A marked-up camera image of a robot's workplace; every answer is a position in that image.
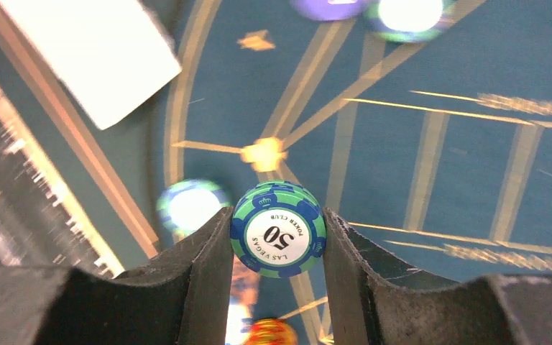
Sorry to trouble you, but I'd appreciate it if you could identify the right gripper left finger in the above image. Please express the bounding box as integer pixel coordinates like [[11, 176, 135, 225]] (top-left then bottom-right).
[[0, 208, 233, 344]]

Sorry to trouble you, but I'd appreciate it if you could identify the blue playing card deck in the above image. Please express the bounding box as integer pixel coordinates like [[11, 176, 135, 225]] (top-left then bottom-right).
[[0, 0, 182, 130]]

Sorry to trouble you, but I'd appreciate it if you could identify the pink white poker chip stack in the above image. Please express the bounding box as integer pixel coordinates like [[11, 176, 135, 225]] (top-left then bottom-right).
[[225, 256, 260, 344]]

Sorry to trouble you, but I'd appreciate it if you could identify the green fifty chip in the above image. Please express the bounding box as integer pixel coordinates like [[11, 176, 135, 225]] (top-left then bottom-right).
[[230, 180, 327, 278]]

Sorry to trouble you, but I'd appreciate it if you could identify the green poker chip stack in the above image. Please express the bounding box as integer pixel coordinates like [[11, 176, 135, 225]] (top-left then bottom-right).
[[157, 179, 231, 240]]

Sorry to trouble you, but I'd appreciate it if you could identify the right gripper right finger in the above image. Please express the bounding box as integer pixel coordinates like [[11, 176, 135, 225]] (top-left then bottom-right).
[[323, 208, 552, 344]]

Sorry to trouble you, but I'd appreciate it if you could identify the orange red poker chip stack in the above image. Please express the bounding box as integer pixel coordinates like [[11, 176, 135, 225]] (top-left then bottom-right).
[[244, 318, 298, 345]]

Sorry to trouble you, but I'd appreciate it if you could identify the round blue poker mat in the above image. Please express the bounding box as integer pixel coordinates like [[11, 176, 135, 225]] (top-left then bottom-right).
[[152, 1, 552, 344]]

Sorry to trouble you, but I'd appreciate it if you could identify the purple small blind button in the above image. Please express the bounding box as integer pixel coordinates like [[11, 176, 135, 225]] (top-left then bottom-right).
[[290, 0, 370, 22]]

